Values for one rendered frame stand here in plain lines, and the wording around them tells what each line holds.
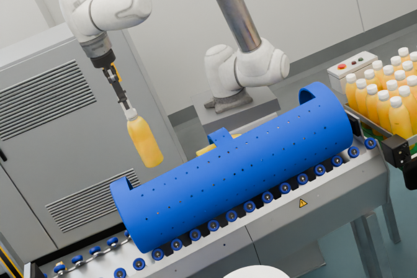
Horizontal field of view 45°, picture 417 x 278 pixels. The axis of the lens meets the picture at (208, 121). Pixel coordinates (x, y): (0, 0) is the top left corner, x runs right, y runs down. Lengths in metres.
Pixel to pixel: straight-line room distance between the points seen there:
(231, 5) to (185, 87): 2.71
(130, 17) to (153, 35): 3.04
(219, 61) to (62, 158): 1.57
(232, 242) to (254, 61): 0.75
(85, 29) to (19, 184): 2.17
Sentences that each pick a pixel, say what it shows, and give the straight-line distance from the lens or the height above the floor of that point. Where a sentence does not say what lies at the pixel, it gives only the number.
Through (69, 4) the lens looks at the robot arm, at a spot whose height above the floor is 1.87.
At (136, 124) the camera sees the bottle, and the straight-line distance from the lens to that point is 1.70.
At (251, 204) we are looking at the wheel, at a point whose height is 0.97.
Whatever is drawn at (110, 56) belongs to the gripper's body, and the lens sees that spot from 1.61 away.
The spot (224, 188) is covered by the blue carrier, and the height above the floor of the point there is 1.11.
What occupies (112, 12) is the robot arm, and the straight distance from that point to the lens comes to 1.46.
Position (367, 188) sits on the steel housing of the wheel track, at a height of 0.79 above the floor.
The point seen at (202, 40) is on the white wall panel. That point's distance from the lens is 4.55.
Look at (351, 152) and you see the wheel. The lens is 1.99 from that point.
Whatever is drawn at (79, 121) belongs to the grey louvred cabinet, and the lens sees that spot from 3.34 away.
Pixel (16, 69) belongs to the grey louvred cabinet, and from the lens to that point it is 3.25.
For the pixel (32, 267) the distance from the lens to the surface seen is 2.00.
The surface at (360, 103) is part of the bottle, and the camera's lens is 2.15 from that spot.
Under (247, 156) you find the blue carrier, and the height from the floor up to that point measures 1.17.
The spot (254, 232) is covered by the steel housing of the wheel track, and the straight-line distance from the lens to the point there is 1.93.
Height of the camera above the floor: 2.12
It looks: 27 degrees down
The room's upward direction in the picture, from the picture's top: 23 degrees counter-clockwise
